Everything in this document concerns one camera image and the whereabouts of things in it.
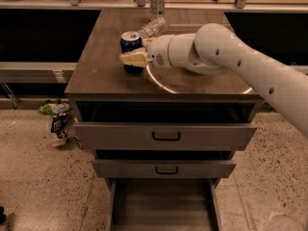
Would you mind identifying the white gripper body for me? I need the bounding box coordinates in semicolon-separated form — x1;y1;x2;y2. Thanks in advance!
147;35;174;68

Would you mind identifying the blue pepsi can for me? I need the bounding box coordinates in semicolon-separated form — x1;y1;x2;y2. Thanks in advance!
120;31;143;76

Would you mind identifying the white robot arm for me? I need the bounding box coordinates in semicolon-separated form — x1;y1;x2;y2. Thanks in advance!
119;23;308;136

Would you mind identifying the silver soda can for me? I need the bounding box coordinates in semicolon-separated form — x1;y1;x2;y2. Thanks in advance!
149;0;165;16

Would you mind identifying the grey drawer cabinet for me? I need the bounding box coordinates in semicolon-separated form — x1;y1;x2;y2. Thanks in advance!
64;9;270;152

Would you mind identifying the top grey drawer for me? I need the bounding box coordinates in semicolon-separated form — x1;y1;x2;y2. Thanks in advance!
75;101;256;151

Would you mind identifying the grey drawer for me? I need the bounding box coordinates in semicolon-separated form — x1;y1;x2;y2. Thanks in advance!
92;150;236;179
75;101;256;151
107;179;222;231

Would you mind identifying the middle grey drawer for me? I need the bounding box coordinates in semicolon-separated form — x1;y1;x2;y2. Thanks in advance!
92;150;236;179

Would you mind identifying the bottom grey drawer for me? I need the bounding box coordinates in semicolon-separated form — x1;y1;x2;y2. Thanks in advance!
107;179;222;231

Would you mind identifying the clear plastic water bottle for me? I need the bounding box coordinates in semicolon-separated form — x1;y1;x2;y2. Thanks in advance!
138;17;167;39

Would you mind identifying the green snack bag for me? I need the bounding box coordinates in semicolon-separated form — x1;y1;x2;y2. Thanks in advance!
38;103;61;115

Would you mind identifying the black snack bag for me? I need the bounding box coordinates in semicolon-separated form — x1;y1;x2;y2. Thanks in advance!
50;113;67;139

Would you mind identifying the white bowl on floor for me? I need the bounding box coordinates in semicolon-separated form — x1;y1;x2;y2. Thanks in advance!
50;138;67;147

